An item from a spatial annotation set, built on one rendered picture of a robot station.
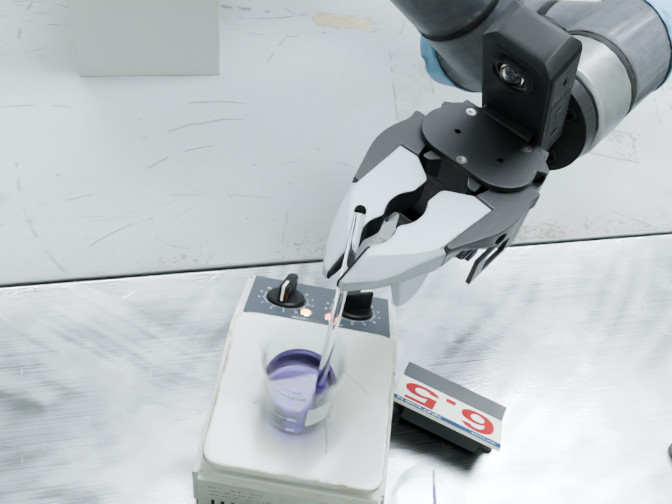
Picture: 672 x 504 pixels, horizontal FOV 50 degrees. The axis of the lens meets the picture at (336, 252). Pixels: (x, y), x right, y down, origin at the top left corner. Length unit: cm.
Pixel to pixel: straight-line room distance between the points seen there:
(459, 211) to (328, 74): 52
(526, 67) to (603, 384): 38
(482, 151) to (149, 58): 51
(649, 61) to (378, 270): 27
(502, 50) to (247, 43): 57
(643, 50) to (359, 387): 30
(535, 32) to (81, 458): 43
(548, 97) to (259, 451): 28
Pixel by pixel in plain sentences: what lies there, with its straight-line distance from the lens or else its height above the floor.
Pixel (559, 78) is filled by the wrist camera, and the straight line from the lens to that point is 38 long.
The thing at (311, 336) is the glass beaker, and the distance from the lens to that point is 47.
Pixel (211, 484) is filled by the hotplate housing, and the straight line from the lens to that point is 52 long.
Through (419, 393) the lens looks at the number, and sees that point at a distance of 61.
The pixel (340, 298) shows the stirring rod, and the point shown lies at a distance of 39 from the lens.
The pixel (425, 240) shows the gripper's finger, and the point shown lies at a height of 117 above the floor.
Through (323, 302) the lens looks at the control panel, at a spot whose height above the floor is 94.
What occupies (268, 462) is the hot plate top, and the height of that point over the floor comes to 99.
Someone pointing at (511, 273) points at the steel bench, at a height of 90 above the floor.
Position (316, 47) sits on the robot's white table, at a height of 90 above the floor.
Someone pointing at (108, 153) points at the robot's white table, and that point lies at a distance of 78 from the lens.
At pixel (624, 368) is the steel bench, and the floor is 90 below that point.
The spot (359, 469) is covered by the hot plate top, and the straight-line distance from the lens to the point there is 50.
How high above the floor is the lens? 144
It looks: 51 degrees down
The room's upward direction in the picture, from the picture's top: 12 degrees clockwise
